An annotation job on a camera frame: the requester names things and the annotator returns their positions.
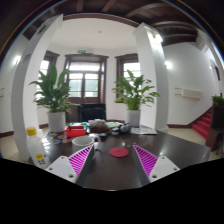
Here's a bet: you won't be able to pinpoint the magazine on table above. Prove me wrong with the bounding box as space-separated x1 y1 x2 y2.
131 127 158 135

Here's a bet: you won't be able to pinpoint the dark teapot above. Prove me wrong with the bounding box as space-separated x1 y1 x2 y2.
119 123 131 133

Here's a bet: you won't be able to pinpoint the red plastic basket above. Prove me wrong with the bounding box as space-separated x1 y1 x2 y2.
65 126 86 138

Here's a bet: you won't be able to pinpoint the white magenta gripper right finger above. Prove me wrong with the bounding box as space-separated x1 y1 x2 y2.
132 145 179 183

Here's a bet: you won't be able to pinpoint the colourful coasters on table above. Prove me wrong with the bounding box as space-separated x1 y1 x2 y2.
46 132 72 144

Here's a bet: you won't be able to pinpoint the red carpet staircase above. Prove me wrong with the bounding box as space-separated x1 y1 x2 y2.
192 110 212 138

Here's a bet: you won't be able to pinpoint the white cup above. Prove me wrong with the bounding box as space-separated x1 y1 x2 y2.
72 136 101 150

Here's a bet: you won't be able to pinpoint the red round coaster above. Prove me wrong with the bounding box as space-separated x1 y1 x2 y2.
109 147 129 158

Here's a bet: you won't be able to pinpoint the potted green plant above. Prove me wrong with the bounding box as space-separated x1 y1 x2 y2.
32 65 75 133
112 70 160 127

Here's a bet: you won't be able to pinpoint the left potted green plant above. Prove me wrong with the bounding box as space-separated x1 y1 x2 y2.
32 65 75 133

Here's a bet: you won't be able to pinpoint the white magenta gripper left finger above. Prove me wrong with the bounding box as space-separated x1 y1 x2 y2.
46 145 94 185

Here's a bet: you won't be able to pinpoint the brown tray with items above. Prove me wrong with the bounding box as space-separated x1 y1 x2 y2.
88 119 109 133

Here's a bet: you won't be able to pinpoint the right potted green plant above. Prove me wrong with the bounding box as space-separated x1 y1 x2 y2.
112 70 160 127

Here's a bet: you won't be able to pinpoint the white wall air conditioner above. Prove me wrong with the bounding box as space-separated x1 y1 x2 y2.
175 88 202 99

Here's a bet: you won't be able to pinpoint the wooden door with windows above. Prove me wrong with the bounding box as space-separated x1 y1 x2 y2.
64 53 108 122

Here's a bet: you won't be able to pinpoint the clear plastic bottle yellow cap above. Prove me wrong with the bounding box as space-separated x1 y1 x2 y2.
26 126 50 169

